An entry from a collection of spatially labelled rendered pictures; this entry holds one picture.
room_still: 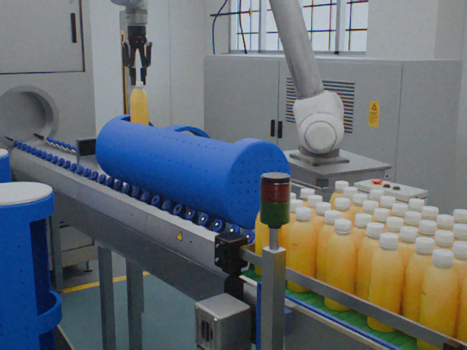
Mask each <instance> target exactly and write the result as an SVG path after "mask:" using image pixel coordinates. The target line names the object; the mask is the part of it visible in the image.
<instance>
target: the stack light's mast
mask: <svg viewBox="0 0 467 350"><path fill-rule="evenodd" d="M261 179H262V181H266V183H287V182H288V181H289V180H291V176H290V175H288V174H283V173H267V174H262V175H261ZM268 228H270V237H269V249H272V250H278V249H279V236H280V228H281V226H268Z"/></svg>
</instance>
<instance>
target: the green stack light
mask: <svg viewBox="0 0 467 350"><path fill-rule="evenodd" d="M260 222H261V223H262V224H265V225H268V226H283V225H287V224H289V223H290V200H288V201H286V202H281V203H272V202H267V201H264V200H262V199H261V198H260Z"/></svg>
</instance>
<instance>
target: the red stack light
mask: <svg viewBox="0 0 467 350"><path fill-rule="evenodd" d="M290 191H291V180H289V181H288V182H287V183H266V181H262V179H261V180H260V198H261V199H262V200H264V201H267V202H272V203H281V202H286V201H288V200H290V194H291V192H290Z"/></svg>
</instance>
